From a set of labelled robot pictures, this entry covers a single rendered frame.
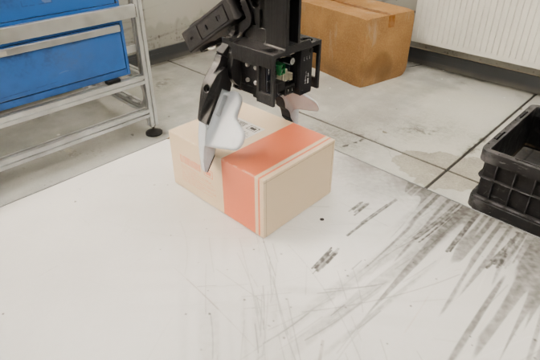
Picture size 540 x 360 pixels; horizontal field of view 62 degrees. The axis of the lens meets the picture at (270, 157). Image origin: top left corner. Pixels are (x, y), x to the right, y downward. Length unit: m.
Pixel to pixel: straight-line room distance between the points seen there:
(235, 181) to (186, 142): 0.08
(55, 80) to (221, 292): 1.61
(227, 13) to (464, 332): 0.37
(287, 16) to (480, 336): 0.32
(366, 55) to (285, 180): 2.26
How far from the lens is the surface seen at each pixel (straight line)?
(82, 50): 1.99
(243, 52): 0.45
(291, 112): 0.57
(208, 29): 0.51
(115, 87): 2.07
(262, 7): 0.45
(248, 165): 0.48
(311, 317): 0.43
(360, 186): 0.59
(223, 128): 0.47
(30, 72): 1.93
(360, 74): 2.74
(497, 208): 1.01
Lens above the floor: 1.03
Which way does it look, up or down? 31 degrees down
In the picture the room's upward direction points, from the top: straight up
